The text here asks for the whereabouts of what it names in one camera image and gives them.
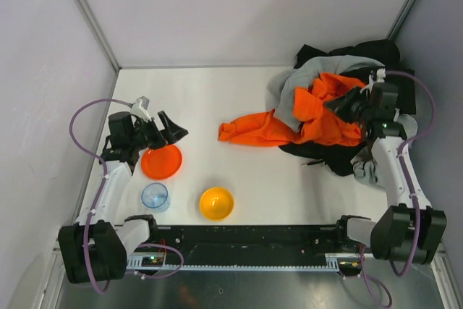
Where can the clear blue plastic cup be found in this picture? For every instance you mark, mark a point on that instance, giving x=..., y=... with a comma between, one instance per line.
x=156, y=196

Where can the yellow plastic bowl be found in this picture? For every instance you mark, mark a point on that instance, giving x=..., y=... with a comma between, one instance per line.
x=216, y=204

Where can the orange cloth garment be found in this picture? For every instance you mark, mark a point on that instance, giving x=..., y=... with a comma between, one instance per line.
x=319, y=125

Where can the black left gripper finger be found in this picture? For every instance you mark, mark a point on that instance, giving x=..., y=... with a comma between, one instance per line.
x=167, y=140
x=171, y=128

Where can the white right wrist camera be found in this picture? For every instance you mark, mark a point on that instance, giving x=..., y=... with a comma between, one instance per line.
x=377, y=75

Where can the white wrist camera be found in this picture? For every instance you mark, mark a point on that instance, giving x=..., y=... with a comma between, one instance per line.
x=140, y=108
x=377, y=75

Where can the black cloth garment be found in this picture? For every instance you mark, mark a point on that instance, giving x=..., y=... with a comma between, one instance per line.
x=350, y=61

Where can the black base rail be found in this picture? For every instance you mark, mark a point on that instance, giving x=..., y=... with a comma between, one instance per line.
x=253, y=247

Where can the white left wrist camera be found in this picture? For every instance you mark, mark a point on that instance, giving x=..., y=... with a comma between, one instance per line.
x=140, y=108

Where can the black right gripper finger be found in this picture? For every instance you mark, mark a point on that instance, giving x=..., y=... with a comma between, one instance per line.
x=345, y=104
x=348, y=115

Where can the grey sweatshirt cloth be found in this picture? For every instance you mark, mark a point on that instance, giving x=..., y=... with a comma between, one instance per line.
x=365, y=168

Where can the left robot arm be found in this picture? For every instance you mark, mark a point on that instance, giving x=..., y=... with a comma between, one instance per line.
x=93, y=250

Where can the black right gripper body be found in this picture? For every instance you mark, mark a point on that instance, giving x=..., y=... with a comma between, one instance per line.
x=357, y=105

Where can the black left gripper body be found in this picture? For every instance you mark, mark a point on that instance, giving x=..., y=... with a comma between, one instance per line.
x=156, y=136

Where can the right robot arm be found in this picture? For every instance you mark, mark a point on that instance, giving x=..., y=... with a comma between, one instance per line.
x=410, y=230

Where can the orange plastic plate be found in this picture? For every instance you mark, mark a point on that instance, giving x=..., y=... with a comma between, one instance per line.
x=161, y=163

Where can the left aluminium frame post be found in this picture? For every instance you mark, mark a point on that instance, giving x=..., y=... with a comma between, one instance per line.
x=95, y=29

